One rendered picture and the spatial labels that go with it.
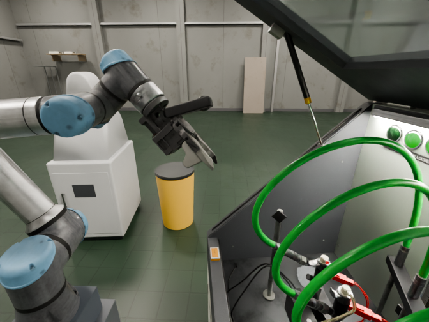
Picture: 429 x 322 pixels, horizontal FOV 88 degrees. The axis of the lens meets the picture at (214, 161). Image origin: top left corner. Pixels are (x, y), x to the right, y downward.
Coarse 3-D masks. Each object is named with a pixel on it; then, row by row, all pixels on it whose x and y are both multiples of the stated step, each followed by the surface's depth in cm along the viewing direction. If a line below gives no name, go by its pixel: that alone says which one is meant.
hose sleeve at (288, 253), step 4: (276, 244) 49; (272, 248) 50; (276, 248) 49; (288, 252) 50; (292, 252) 51; (288, 256) 50; (292, 256) 50; (296, 256) 51; (300, 256) 51; (296, 260) 51; (300, 260) 51
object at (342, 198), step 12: (384, 180) 36; (396, 180) 35; (408, 180) 36; (348, 192) 36; (360, 192) 35; (324, 204) 36; (336, 204) 36; (312, 216) 37; (300, 228) 37; (288, 240) 38; (276, 252) 40; (276, 264) 40; (276, 276) 41; (420, 276) 45; (288, 288) 43; (420, 288) 46; (312, 300) 45; (324, 312) 46
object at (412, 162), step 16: (336, 144) 41; (352, 144) 41; (384, 144) 42; (400, 144) 42; (304, 160) 42; (416, 160) 44; (416, 176) 45; (416, 192) 47; (256, 208) 45; (416, 208) 49; (256, 224) 46; (416, 224) 50; (272, 240) 50
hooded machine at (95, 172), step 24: (120, 120) 220; (72, 144) 189; (96, 144) 190; (120, 144) 219; (48, 168) 185; (72, 168) 186; (96, 168) 187; (120, 168) 208; (72, 192) 194; (96, 192) 195; (120, 192) 207; (96, 216) 204; (120, 216) 207
